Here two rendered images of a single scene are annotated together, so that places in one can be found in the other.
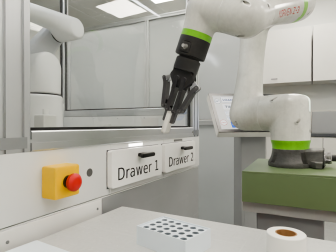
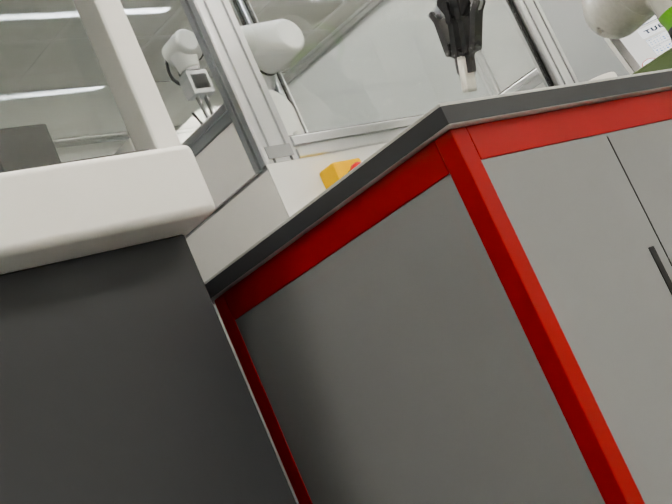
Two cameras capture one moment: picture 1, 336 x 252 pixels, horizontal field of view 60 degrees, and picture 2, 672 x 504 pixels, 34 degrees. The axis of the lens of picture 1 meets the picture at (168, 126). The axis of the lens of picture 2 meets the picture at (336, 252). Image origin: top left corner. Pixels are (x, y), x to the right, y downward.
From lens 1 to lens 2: 133 cm
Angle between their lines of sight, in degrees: 21
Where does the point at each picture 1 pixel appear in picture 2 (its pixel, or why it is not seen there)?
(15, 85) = (255, 93)
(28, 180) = (310, 188)
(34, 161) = (308, 168)
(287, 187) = not seen: outside the picture
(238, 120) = (599, 23)
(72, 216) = not seen: hidden behind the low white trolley
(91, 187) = not seen: hidden behind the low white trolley
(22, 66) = (252, 73)
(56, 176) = (337, 171)
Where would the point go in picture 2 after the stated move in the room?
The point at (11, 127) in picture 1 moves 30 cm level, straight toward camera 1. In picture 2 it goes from (270, 135) to (276, 70)
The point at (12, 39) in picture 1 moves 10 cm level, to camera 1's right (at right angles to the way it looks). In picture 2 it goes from (232, 48) to (278, 20)
